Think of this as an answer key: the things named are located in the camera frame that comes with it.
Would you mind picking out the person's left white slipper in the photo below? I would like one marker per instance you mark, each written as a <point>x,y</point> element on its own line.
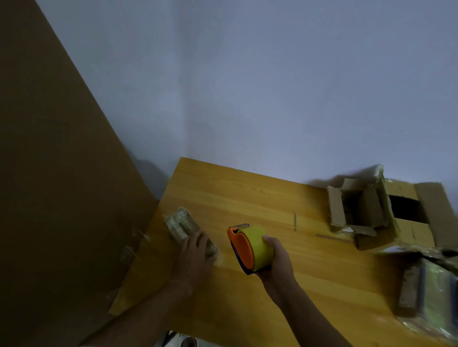
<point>189,342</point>

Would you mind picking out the person's right hand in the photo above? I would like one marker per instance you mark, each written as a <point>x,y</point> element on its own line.
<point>281,268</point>

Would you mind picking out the taped box with blue stripe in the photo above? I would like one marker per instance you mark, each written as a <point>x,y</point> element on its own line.
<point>434,289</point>

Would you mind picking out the person's left hand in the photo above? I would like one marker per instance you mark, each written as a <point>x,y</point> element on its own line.
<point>191,262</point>

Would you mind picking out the person's left forearm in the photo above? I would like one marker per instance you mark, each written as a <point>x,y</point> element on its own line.
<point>136,318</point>

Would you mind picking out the yellow wooden table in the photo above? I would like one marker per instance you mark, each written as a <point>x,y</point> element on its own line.
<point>340,279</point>

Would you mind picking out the row of cardboard boxes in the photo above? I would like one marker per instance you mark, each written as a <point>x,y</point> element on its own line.
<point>404,214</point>

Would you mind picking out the person's right forearm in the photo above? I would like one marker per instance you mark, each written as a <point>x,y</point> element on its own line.
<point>311,318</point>

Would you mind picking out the orange dispenser with yellow tape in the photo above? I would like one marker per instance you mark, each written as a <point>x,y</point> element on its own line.
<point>256,246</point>

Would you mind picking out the large brown cardboard sheet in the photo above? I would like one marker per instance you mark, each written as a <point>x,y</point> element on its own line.
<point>53,178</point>

